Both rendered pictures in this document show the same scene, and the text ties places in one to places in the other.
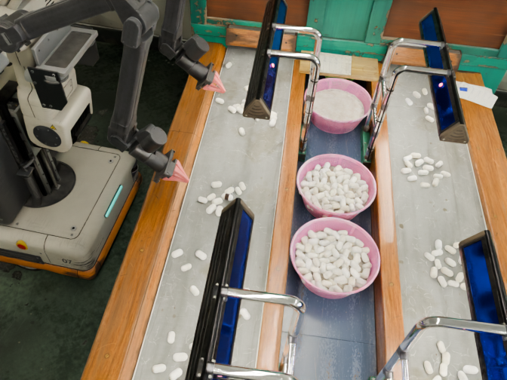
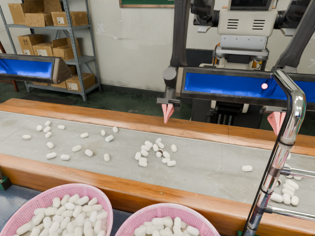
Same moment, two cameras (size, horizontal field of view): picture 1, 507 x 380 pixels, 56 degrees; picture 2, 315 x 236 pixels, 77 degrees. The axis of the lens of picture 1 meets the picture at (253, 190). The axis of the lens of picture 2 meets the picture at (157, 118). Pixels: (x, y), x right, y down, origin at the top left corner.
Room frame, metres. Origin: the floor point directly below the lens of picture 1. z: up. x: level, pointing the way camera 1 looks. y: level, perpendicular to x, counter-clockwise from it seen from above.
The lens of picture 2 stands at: (1.07, -0.50, 1.25)
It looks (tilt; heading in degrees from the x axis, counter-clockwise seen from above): 30 degrees down; 100
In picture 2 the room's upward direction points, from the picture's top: straight up
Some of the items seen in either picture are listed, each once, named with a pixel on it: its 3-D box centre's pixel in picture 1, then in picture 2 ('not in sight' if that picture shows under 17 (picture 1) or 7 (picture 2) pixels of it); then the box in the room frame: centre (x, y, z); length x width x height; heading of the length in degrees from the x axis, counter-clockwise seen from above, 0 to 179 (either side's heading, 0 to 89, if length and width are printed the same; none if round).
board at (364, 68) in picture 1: (339, 65); not in sight; (1.71, -0.32, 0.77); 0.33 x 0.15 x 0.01; 86
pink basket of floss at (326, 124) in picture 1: (336, 108); not in sight; (1.49, -0.31, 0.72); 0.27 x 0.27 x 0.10
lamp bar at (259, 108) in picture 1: (268, 47); (311, 89); (1.34, -0.01, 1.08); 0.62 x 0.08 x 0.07; 176
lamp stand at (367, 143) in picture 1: (402, 108); not in sight; (1.30, -0.49, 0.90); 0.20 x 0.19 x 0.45; 176
